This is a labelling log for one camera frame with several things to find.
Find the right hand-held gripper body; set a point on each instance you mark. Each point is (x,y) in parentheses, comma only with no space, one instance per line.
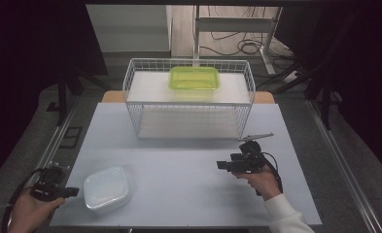
(250,158)

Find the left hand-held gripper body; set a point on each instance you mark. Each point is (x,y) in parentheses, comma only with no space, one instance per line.
(47,184)

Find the green translucent plastic container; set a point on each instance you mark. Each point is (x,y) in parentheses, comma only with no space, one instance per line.
(194,77)

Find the person's right hand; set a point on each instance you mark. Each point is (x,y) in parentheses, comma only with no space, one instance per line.
(263,184)

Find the person's left hand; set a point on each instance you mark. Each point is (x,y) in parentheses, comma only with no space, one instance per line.
(29,212)

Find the white plastic container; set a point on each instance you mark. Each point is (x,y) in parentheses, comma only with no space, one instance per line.
(107,189)

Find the black metal stand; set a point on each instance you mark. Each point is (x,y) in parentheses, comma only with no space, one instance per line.
(62,97)
(324,97)

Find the white power strip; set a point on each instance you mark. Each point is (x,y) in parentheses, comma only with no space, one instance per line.
(291,76)

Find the wooden table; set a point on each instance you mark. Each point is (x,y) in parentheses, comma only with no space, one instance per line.
(112,97)

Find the dark curtain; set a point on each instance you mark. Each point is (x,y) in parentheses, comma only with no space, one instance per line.
(370,81)
(17,64)

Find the white cabinet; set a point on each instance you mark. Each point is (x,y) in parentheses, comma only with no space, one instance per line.
(130,29)

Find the aluminium floor rail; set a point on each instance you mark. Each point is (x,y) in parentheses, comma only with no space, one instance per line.
(49,152)
(344,168)

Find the black rectangular floor frame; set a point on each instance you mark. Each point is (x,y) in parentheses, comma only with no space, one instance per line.
(71,137)

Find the white metal desk frame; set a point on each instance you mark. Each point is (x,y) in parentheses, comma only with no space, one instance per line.
(234,24)

